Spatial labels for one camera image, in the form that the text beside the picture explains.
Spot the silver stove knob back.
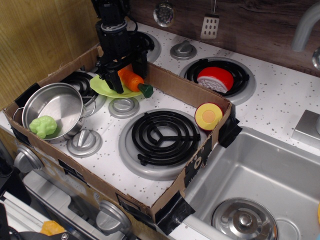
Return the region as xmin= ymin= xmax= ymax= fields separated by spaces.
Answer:
xmin=170 ymin=40 xmax=197 ymax=61

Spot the silver pot lid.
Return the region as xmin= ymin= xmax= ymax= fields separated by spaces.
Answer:
xmin=211 ymin=197 xmax=278 ymax=240

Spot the silver sink basin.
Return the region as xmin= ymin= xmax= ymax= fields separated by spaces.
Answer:
xmin=184 ymin=126 xmax=320 ymax=240

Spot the yellow toy piece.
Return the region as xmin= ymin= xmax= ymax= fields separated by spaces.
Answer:
xmin=40 ymin=220 xmax=66 ymax=236

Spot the front left black burner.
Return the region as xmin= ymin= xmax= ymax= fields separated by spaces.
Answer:
xmin=61 ymin=70 xmax=107 ymax=114

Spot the silver oven knob right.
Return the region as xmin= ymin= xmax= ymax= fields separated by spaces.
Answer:
xmin=95 ymin=200 xmax=131 ymax=235

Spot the yellow red toy fruit half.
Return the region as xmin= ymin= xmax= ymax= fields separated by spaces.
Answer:
xmin=194 ymin=102 xmax=224 ymax=131

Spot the silver metal pot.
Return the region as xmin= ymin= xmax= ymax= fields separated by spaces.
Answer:
xmin=13 ymin=82 xmax=96 ymax=143

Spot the hanging silver slotted spoon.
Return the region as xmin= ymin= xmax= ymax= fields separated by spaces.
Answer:
xmin=153 ymin=0 xmax=176 ymax=28

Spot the silver stove knob centre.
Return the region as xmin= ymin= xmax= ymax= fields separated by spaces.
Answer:
xmin=108 ymin=97 xmax=140 ymax=119

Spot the brown cardboard fence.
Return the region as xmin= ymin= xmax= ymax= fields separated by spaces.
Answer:
xmin=3 ymin=45 xmax=243 ymax=236

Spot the red toy cheese wedge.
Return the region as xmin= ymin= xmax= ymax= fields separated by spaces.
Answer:
xmin=196 ymin=66 xmax=234 ymax=93

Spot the orange toy carrot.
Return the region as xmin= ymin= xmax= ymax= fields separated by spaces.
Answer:
xmin=117 ymin=68 xmax=154 ymax=98

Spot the silver stove knob front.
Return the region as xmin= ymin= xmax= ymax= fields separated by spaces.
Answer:
xmin=67 ymin=129 xmax=103 ymax=158

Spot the green toy broccoli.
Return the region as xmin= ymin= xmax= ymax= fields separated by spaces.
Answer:
xmin=29 ymin=115 xmax=58 ymax=139

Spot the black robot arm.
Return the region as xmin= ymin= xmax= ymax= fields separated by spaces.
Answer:
xmin=92 ymin=0 xmax=148 ymax=94

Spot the back left black burner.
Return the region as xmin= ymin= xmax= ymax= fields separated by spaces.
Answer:
xmin=136 ymin=31 xmax=162 ymax=63

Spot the hanging silver spatula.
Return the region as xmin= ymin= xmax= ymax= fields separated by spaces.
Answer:
xmin=200 ymin=0 xmax=220 ymax=40

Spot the silver stove knob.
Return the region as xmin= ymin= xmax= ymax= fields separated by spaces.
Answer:
xmin=108 ymin=97 xmax=140 ymax=119
xmin=67 ymin=129 xmax=103 ymax=158
xmin=170 ymin=40 xmax=197 ymax=61

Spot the light green plastic plate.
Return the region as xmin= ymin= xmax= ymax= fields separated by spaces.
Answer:
xmin=90 ymin=75 xmax=142 ymax=98

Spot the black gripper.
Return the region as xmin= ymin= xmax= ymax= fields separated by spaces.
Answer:
xmin=95 ymin=21 xmax=148 ymax=94

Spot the silver oven knob left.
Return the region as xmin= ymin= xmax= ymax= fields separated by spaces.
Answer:
xmin=14 ymin=144 xmax=44 ymax=173

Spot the front right black burner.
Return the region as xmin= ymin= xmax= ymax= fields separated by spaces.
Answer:
xmin=118 ymin=109 xmax=207 ymax=181

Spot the silver oven knob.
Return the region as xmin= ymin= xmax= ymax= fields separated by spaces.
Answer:
xmin=14 ymin=144 xmax=44 ymax=173
xmin=95 ymin=200 xmax=131 ymax=235

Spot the grey toy faucet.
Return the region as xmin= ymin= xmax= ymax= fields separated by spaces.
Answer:
xmin=291 ymin=2 xmax=320 ymax=52

